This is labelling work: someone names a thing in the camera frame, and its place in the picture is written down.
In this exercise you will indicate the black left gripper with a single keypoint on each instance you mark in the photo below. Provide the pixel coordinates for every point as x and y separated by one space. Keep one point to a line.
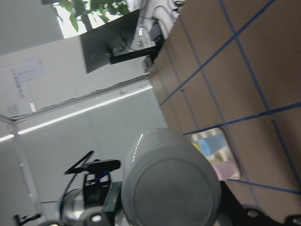
95 189

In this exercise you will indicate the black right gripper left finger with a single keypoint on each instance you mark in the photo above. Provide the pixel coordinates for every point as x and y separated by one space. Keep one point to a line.
112 202

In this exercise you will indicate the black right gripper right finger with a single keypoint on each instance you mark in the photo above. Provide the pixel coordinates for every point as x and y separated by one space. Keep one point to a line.
230 210

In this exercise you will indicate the grey white plastic cup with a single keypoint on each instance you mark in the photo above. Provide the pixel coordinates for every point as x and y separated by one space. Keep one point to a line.
168 182

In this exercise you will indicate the pink plastic cup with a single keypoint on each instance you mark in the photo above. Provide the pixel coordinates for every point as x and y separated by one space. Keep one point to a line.
226 170

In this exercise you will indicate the blue plastic cup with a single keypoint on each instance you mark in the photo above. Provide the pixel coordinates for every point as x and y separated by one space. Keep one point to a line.
210 145

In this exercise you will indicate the yellow plastic cup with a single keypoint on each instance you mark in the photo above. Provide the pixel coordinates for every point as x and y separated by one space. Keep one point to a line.
197 146

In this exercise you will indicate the black computer monitor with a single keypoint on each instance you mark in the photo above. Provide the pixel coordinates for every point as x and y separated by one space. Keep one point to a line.
111 43

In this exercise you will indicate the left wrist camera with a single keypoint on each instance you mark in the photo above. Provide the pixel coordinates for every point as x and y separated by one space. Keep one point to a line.
95 167

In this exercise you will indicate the small black mounted camera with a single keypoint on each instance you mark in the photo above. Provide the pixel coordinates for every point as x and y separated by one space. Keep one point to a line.
20 221

